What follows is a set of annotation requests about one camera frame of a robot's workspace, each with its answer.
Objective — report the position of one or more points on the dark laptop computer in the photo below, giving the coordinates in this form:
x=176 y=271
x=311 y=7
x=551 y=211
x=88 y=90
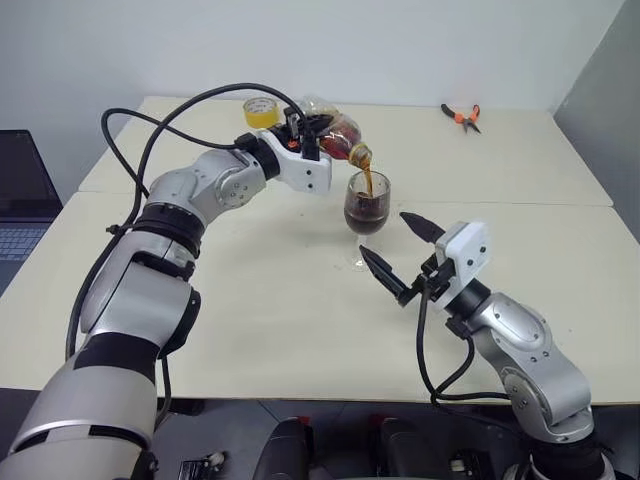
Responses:
x=22 y=195

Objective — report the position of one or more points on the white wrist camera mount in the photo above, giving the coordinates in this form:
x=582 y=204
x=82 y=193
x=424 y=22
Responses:
x=310 y=175
x=467 y=245

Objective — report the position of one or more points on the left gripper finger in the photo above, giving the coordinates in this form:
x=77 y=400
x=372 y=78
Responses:
x=321 y=123

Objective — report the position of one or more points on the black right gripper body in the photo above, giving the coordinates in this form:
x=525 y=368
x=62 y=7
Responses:
x=435 y=277

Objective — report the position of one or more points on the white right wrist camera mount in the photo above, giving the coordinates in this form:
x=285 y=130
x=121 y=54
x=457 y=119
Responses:
x=467 y=245

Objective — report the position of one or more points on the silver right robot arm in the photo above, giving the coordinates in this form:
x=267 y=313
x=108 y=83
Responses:
x=525 y=340

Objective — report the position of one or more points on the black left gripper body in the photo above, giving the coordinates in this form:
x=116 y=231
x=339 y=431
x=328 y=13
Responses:
x=294 y=132

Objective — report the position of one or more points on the clear wine glass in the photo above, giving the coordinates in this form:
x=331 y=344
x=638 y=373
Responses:
x=367 y=215

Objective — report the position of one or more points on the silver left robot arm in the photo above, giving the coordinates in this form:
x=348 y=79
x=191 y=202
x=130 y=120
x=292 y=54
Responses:
x=125 y=310

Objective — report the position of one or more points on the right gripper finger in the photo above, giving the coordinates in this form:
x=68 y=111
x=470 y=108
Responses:
x=382 y=270
x=422 y=227

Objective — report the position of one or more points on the yellow tape roll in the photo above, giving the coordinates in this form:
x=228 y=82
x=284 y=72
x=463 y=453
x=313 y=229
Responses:
x=260 y=115

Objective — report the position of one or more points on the dark rounded shape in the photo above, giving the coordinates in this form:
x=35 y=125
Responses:
x=402 y=450
x=292 y=450

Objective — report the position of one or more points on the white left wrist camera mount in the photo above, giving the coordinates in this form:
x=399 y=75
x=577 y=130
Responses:
x=310 y=175

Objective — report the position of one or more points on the plastic bottle with dark drink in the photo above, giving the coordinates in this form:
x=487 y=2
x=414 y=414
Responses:
x=345 y=137

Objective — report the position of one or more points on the orange black pliers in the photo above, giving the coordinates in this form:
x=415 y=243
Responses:
x=462 y=118

